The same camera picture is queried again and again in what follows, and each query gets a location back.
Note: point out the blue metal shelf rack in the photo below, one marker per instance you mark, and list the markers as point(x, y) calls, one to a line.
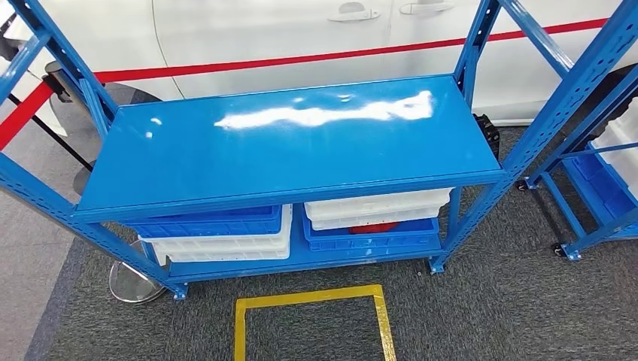
point(299, 144)

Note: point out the blue wheeled shelf rack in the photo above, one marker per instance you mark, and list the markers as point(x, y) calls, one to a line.
point(578, 219)

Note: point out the red item in crate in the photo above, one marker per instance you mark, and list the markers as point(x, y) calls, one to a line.
point(374, 228)

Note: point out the blue plastic crate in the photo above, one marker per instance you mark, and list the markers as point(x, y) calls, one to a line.
point(214, 221)
point(598, 184)
point(369, 239)

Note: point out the red barrier belt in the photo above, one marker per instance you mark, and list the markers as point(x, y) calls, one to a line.
point(299, 59)
point(20, 117)

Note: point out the white car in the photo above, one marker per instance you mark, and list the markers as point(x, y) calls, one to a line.
point(274, 40)

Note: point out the black ribbed block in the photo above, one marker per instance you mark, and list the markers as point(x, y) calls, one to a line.
point(488, 132)

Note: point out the chrome base stanchion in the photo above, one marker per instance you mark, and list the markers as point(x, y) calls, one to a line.
point(132, 286)

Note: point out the black stanchion post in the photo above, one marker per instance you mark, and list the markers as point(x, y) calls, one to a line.
point(65, 139)

